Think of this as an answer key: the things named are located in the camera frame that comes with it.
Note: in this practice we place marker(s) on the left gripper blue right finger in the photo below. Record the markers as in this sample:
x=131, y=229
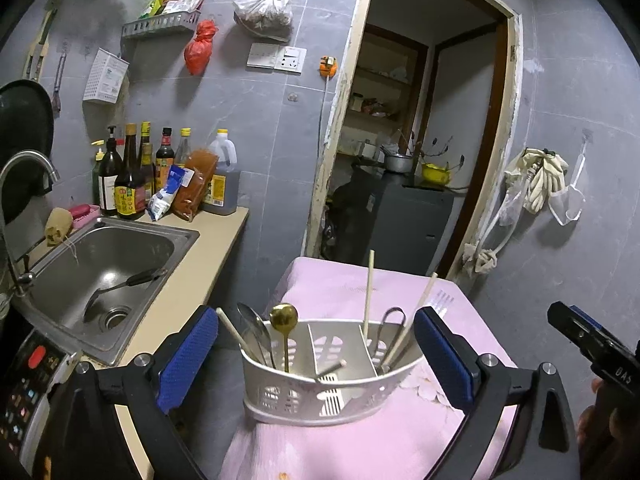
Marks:
x=450, y=357

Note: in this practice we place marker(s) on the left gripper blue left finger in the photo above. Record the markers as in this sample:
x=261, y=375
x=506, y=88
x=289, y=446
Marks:
x=180, y=357

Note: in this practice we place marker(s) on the steel table knife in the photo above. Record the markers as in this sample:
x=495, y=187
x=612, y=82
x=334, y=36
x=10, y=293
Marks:
x=239, y=332

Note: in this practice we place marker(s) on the wooden chopstick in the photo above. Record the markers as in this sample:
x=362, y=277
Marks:
x=395, y=347
x=367, y=300

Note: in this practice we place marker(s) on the steel fork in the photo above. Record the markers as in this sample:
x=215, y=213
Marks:
x=441, y=302

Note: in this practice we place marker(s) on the large steel spoon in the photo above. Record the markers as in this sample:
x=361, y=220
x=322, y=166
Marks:
x=260, y=332

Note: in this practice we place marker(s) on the gold spoon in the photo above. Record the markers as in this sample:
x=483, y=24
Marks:
x=284, y=318

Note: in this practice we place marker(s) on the small steel spoon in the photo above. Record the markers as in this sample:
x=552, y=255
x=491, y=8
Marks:
x=338, y=365

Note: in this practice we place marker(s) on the person's right hand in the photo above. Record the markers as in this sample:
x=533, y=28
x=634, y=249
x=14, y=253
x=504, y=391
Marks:
x=608, y=435

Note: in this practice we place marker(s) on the black ladle in sink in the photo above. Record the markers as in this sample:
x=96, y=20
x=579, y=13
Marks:
x=141, y=278

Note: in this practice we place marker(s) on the steel sink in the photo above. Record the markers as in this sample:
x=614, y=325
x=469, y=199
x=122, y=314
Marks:
x=102, y=253

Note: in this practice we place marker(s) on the white plastic utensil caddy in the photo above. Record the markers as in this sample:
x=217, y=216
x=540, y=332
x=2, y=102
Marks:
x=330, y=376

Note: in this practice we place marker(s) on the dark grey cabinet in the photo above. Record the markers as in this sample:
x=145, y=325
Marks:
x=401, y=223

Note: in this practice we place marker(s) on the clear plastic bag on hook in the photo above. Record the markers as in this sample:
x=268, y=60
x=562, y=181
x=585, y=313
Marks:
x=566, y=205

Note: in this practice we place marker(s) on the induction cooker panel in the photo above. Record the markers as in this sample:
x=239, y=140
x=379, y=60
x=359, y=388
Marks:
x=31, y=367

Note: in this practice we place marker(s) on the white tube packet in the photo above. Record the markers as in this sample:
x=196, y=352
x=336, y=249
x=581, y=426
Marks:
x=162, y=200

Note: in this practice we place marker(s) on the large vinegar jug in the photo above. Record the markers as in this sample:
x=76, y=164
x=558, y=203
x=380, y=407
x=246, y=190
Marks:
x=221, y=195

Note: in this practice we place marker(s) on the dark soy sauce bottle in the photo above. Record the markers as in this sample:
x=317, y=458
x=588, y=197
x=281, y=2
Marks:
x=129, y=185

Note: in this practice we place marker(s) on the yellow loofah sponge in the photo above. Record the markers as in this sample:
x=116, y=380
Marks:
x=58, y=225

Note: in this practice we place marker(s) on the cream rubber gloves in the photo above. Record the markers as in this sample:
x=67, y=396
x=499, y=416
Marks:
x=542, y=172

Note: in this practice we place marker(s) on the yellow bowl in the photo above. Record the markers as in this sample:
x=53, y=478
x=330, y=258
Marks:
x=436, y=175

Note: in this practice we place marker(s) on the brown spice pouch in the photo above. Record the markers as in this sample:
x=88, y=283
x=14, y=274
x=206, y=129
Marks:
x=200, y=167

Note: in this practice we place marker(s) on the steel cooking pot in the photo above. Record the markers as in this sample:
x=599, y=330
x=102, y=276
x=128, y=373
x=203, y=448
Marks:
x=397, y=163

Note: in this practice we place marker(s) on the black wok pan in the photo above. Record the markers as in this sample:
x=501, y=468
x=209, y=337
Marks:
x=27, y=123

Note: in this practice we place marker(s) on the red plastic bag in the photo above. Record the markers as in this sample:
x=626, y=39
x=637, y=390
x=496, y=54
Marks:
x=198, y=51

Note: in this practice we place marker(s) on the wooden door frame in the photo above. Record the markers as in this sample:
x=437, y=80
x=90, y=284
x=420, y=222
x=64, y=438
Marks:
x=505, y=100

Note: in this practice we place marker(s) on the white paper box on wall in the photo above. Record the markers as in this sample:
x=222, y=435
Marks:
x=105, y=78

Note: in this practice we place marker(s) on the white wall socket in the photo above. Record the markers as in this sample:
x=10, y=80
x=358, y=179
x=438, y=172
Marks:
x=290, y=60

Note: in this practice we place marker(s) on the orange wall plug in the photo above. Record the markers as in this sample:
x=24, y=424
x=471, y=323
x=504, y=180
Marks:
x=328, y=66

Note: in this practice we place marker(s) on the grey wall basket shelf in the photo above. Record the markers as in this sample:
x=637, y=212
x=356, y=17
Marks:
x=163, y=24

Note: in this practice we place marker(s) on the grey plastic bag on wall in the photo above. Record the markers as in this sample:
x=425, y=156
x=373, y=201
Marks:
x=267, y=19

